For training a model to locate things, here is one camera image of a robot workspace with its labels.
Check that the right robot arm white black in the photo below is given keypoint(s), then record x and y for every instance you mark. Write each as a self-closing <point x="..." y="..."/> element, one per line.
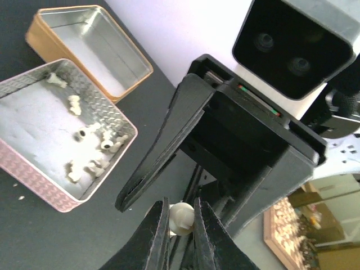
<point x="330" y="114"/>

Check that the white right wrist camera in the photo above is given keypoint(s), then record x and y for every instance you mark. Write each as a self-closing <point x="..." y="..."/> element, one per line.
<point x="293" y="48"/>

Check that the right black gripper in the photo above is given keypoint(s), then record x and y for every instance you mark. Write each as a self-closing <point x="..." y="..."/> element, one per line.
<point x="257" y="153"/>

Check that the yellow tin lid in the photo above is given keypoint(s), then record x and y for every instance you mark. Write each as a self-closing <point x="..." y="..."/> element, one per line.
<point x="94" y="41"/>

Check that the pink tin box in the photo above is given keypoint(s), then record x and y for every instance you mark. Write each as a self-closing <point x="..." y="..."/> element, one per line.
<point x="60" y="135"/>

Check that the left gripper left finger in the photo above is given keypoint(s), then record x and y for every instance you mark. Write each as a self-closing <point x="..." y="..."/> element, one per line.
<point x="148" y="248"/>

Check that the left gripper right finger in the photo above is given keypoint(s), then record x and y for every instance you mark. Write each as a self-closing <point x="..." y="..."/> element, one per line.
<point x="214" y="249"/>

